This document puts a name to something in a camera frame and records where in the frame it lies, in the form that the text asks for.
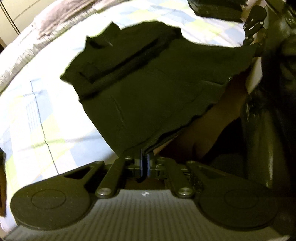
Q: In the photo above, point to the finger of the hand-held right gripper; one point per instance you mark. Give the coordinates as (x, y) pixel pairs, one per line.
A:
(262, 14)

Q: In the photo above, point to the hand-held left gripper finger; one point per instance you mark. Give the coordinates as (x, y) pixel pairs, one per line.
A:
(143, 166)
(148, 166)

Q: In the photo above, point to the black clothes stack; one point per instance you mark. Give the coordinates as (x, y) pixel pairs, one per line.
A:
(215, 11)

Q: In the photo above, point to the black zip cardigan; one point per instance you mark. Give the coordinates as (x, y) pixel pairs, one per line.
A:
(150, 81)

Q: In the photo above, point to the person's dark clothing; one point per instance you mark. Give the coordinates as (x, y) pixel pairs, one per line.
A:
(277, 104)

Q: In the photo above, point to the checkered bed sheet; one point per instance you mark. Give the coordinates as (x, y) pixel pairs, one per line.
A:
(34, 104)

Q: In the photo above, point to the white ribbed quilt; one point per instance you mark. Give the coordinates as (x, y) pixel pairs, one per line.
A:
(46, 30)

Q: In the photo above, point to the white wardrobe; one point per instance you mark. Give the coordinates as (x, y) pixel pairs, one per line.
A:
(13, 11)

